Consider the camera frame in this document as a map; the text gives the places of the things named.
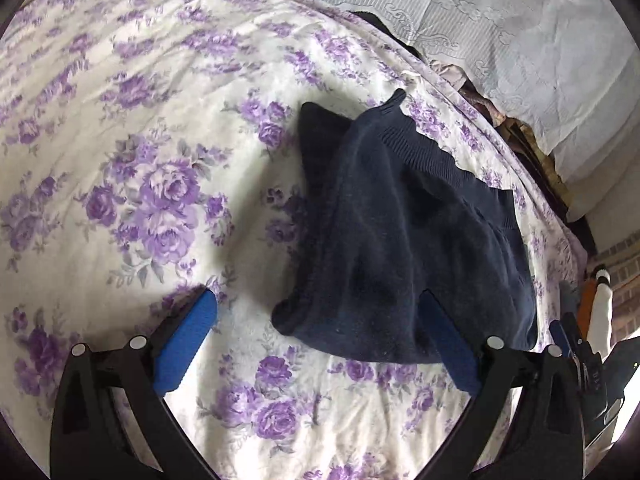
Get navy cardigan with yellow trim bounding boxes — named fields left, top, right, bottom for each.
left=271, top=89, right=540, bottom=365

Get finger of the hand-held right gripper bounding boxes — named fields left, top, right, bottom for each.
left=548, top=312, right=588, bottom=361

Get purple floral bedsheet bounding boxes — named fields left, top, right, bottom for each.
left=0, top=0, right=591, bottom=480

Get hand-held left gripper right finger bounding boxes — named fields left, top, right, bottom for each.
left=421, top=290, right=587, bottom=480

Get white lace cover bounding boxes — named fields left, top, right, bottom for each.
left=100, top=0, right=640, bottom=221

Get white folded garment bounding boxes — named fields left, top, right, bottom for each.
left=587, top=266, right=614, bottom=356

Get orange folded garment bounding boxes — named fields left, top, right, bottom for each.
left=577, top=280, right=598, bottom=332

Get dark brown cloth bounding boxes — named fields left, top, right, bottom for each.
left=495, top=117, right=572, bottom=222

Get pink knitted clothes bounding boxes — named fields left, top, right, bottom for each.
left=430, top=59, right=502, bottom=122

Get grey-blue folded garment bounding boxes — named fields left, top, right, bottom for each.
left=559, top=280, right=581, bottom=322

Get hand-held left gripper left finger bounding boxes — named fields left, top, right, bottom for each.
left=49, top=287, right=218, bottom=480

